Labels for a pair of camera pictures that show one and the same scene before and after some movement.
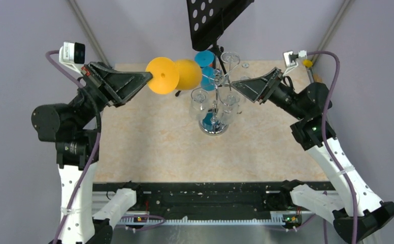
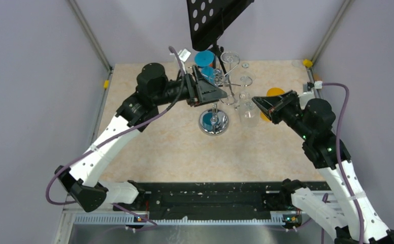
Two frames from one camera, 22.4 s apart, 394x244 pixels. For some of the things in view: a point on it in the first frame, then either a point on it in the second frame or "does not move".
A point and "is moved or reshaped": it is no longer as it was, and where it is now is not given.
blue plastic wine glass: x=206 y=60 does not move
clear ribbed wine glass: x=229 y=103 -> x=249 y=113
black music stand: x=208 y=19 does not move
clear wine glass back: x=232 y=59 does not move
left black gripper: x=115 y=86 -> x=200 y=91
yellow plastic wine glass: x=169 y=75 is moved or reshaped
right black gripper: x=257 y=89 -> x=267 y=104
